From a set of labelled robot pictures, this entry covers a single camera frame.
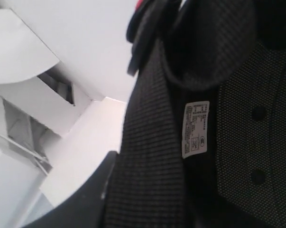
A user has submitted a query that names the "black helmet with tinted visor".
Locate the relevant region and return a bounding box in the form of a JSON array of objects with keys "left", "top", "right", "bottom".
[{"left": 29, "top": 0, "right": 286, "bottom": 228}]

